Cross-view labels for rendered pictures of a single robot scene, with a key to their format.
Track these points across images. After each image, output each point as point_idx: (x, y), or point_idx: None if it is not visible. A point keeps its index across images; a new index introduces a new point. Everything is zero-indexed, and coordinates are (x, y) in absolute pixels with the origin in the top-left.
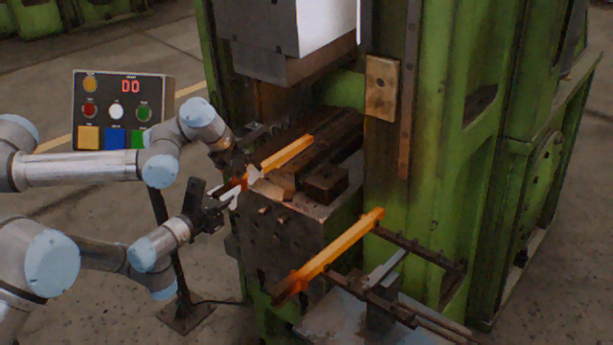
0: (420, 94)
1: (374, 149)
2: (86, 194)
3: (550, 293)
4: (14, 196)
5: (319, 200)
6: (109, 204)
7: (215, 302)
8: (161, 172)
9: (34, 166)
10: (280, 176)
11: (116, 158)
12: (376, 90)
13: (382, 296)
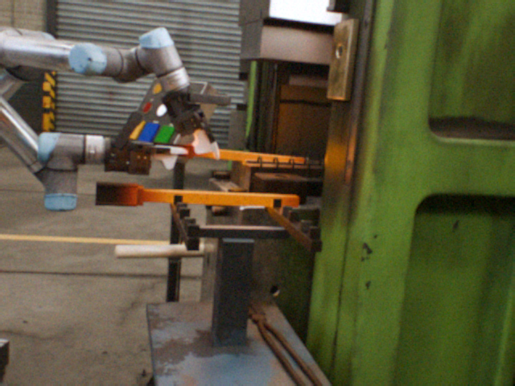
0: (372, 58)
1: (332, 149)
2: (182, 279)
3: None
4: (132, 261)
5: None
6: (191, 291)
7: None
8: (80, 53)
9: (12, 38)
10: (243, 175)
11: (63, 43)
12: (336, 61)
13: (220, 259)
